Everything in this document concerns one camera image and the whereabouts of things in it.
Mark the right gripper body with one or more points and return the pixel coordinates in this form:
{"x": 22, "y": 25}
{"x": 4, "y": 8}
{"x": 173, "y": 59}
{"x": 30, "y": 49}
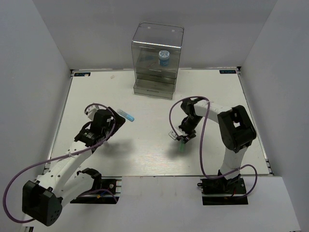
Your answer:
{"x": 189, "y": 127}

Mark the left blue corner label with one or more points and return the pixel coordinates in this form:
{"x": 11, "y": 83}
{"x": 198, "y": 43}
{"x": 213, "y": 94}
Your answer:
{"x": 82, "y": 74}

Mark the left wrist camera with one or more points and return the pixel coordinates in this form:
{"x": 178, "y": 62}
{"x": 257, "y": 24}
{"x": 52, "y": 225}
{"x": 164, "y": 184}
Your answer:
{"x": 90, "y": 111}

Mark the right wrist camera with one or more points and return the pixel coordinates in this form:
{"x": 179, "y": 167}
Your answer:
{"x": 175, "y": 135}

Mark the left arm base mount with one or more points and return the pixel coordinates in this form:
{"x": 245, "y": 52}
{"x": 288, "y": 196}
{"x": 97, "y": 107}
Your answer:
{"x": 106, "y": 191}

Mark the blue highlighter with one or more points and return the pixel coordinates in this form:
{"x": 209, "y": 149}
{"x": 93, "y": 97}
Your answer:
{"x": 125, "y": 115}

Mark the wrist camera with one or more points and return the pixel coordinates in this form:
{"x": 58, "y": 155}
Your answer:
{"x": 90, "y": 111}
{"x": 175, "y": 135}

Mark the clear plastic drawer organizer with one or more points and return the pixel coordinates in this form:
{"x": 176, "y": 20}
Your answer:
{"x": 148, "y": 40}

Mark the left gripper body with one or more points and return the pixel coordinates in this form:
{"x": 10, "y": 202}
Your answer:
{"x": 109, "y": 129}

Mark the green highlighter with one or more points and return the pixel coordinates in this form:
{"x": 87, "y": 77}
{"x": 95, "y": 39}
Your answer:
{"x": 181, "y": 147}

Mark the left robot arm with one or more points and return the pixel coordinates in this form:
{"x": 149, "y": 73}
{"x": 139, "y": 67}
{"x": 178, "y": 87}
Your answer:
{"x": 44, "y": 199}

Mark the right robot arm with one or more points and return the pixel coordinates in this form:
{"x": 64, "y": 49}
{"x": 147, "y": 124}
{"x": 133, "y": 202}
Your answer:
{"x": 236, "y": 130}

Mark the blue white round tape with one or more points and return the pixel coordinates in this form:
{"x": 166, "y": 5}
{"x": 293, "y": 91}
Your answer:
{"x": 163, "y": 57}

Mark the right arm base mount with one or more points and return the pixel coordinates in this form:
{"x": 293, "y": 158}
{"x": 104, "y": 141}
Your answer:
{"x": 219, "y": 192}

